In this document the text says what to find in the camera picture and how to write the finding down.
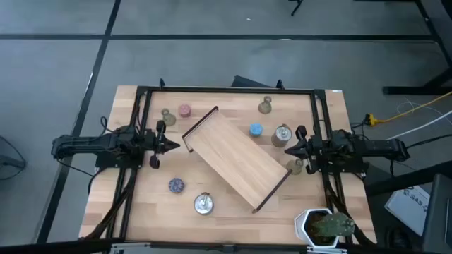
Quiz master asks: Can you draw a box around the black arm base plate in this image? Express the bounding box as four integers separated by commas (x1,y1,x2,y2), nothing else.
94,155,145,169
315,160,367,174

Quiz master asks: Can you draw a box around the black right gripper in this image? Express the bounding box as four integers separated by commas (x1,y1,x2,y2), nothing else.
284,124,319,175

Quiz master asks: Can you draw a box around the light blue patterned candle holder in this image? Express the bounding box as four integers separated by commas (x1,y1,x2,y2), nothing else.
248,122,264,138

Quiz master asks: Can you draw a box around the pink candle holder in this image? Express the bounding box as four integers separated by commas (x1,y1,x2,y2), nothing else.
177,103,193,119

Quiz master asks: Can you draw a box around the white cardboard box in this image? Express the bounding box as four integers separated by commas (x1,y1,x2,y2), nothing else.
383,185,431,236

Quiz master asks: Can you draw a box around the black crossbar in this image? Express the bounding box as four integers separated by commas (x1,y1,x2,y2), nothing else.
0,238,116,254

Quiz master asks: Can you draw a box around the green cactus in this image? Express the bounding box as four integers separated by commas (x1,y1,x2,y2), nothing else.
310,212,357,238

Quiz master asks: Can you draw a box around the black case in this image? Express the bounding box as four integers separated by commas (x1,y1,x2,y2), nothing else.
422,172,452,254

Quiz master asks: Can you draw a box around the navy floral candle holder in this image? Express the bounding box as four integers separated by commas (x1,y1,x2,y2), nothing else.
168,177,185,194

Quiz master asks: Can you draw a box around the clear glass cup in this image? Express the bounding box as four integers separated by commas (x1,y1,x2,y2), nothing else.
257,95,273,115

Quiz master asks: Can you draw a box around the black desk frame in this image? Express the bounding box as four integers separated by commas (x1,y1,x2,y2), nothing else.
383,0,452,96

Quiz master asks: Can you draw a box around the yellow extension cable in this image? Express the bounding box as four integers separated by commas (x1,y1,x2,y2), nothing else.
365,90,452,127

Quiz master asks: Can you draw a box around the black floor cable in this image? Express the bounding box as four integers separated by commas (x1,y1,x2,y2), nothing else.
404,133,452,149

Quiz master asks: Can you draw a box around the white hexagonal planter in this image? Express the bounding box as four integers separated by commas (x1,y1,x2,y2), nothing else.
294,207,340,249

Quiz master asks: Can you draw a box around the black aluminium table frame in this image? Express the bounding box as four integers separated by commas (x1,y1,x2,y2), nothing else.
105,79,357,244

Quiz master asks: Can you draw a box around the black tripod leg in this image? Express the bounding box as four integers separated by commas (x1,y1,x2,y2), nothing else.
290,0,305,17

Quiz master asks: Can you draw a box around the grey metal crossbar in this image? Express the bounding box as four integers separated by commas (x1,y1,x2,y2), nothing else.
109,241,349,254

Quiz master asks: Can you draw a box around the black diagonal bar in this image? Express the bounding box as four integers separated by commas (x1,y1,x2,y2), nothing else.
363,160,452,198

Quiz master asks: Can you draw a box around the green glass candlestick holder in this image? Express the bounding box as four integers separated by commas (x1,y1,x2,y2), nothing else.
160,108,177,127
285,158,304,176

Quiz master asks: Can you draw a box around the silver tin candle holder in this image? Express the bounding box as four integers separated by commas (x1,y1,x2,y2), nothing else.
193,192,215,216
270,123,293,148

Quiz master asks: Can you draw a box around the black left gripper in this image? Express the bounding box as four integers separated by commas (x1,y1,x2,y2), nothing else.
145,121,181,170

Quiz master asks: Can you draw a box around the black cable bundle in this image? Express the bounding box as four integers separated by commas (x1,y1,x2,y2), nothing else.
83,168,137,241
323,172,377,246

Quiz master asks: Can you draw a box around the white floor cable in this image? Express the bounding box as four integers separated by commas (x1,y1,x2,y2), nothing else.
386,109,452,140

